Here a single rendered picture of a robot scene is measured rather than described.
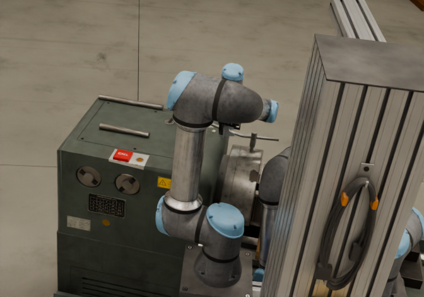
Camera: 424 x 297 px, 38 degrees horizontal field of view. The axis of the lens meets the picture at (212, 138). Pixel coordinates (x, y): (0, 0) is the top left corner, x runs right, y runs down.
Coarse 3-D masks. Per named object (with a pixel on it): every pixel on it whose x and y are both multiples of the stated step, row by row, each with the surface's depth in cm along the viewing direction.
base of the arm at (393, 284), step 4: (396, 276) 190; (388, 280) 189; (392, 280) 190; (396, 280) 193; (388, 284) 190; (392, 284) 191; (396, 284) 193; (384, 288) 190; (388, 288) 190; (392, 288) 192; (396, 288) 193; (384, 292) 190; (388, 292) 190; (392, 292) 193; (396, 292) 194; (384, 296) 190; (388, 296) 191; (392, 296) 194
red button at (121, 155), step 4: (116, 152) 230; (120, 152) 230; (124, 152) 231; (128, 152) 231; (132, 152) 232; (116, 156) 228; (120, 156) 228; (124, 156) 228; (128, 156) 228; (120, 160) 227; (124, 160) 227; (128, 160) 227
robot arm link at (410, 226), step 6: (288, 150) 215; (282, 156) 210; (414, 210) 200; (414, 216) 197; (420, 216) 199; (408, 222) 194; (414, 222) 195; (420, 222) 197; (408, 228) 192; (414, 228) 194; (420, 228) 196; (414, 234) 192; (420, 234) 196; (414, 240) 192; (414, 246) 194
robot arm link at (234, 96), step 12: (228, 84) 165; (240, 84) 168; (228, 96) 164; (240, 96) 165; (252, 96) 168; (228, 108) 164; (240, 108) 165; (252, 108) 168; (264, 108) 188; (276, 108) 203; (228, 120) 167; (240, 120) 168; (252, 120) 172; (264, 120) 205
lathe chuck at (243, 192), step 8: (240, 152) 246; (256, 152) 247; (240, 160) 242; (248, 160) 243; (256, 160) 243; (240, 168) 240; (248, 168) 240; (256, 168) 240; (240, 176) 239; (248, 176) 239; (232, 184) 239; (240, 184) 239; (248, 184) 238; (256, 184) 238; (232, 192) 239; (240, 192) 239; (248, 192) 238; (232, 200) 240; (240, 200) 239; (248, 200) 239; (240, 208) 240; (248, 208) 240; (248, 216) 242; (248, 224) 248
